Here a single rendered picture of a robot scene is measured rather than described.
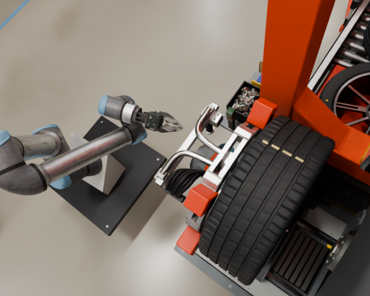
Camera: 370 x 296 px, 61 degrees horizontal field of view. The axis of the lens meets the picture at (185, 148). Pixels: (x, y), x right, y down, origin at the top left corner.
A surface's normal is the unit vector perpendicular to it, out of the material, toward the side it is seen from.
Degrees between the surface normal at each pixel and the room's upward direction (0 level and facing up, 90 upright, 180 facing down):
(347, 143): 0
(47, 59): 0
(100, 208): 0
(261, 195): 13
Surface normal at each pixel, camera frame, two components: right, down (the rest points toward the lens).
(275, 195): -0.26, -0.25
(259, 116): -0.53, 0.29
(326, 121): 0.33, -0.01
